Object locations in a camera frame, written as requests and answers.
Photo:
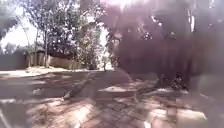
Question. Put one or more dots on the brown dirt path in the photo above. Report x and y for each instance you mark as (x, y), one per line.
(110, 100)

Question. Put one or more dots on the group of leafy trees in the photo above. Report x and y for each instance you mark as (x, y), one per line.
(66, 30)

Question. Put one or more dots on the small dark bush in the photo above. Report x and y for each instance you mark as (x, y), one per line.
(176, 82)

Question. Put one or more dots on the low brown wall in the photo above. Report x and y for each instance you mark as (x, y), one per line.
(60, 62)

